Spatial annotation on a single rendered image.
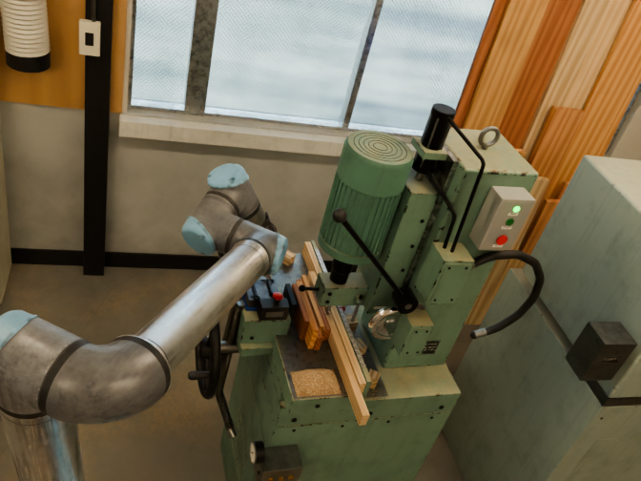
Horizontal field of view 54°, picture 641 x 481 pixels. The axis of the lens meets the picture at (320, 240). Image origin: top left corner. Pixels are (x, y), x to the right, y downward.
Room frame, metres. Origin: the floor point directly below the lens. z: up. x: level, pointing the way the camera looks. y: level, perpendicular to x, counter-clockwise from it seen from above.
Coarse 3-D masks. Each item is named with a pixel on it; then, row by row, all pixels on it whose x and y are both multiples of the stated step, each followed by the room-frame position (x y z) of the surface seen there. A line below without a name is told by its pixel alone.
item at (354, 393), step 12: (312, 276) 1.56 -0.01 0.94; (336, 336) 1.33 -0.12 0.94; (336, 348) 1.29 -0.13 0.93; (336, 360) 1.27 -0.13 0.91; (348, 360) 1.25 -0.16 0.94; (348, 372) 1.20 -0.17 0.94; (348, 384) 1.17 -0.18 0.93; (348, 396) 1.16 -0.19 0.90; (360, 396) 1.13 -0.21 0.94; (360, 408) 1.09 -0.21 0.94; (360, 420) 1.08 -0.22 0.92
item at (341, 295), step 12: (324, 276) 1.41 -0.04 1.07; (348, 276) 1.44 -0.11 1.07; (360, 276) 1.46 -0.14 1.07; (324, 288) 1.36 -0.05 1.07; (336, 288) 1.37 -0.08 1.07; (348, 288) 1.39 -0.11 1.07; (360, 288) 1.40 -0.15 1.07; (324, 300) 1.36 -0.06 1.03; (336, 300) 1.38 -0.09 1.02; (348, 300) 1.39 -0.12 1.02
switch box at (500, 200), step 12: (492, 192) 1.41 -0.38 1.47; (504, 192) 1.41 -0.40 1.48; (516, 192) 1.43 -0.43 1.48; (492, 204) 1.39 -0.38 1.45; (504, 204) 1.37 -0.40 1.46; (516, 204) 1.39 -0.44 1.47; (528, 204) 1.40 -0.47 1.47; (480, 216) 1.42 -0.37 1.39; (492, 216) 1.38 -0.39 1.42; (504, 216) 1.38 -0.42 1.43; (516, 216) 1.40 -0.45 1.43; (480, 228) 1.40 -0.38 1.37; (492, 228) 1.37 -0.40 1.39; (516, 228) 1.40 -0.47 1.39; (480, 240) 1.38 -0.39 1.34; (492, 240) 1.38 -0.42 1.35
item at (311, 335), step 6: (300, 282) 1.47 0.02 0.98; (300, 294) 1.42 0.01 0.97; (306, 300) 1.40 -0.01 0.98; (306, 306) 1.37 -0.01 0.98; (312, 312) 1.35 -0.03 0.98; (312, 318) 1.33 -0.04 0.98; (312, 324) 1.31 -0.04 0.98; (312, 330) 1.29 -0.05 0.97; (318, 330) 1.29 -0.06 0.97; (306, 336) 1.31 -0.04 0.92; (312, 336) 1.29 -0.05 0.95; (306, 342) 1.30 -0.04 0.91; (312, 342) 1.29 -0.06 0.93
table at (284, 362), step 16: (288, 272) 1.59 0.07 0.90; (304, 272) 1.61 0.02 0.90; (288, 336) 1.31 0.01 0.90; (240, 352) 1.24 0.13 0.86; (256, 352) 1.26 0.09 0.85; (272, 352) 1.28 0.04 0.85; (288, 352) 1.25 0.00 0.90; (304, 352) 1.27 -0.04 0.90; (320, 352) 1.29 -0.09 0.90; (288, 368) 1.19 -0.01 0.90; (304, 368) 1.21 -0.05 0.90; (336, 368) 1.24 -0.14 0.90; (288, 384) 1.14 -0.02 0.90; (288, 400) 1.11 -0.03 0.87; (304, 400) 1.11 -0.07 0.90; (320, 400) 1.13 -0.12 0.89; (336, 400) 1.15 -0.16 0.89
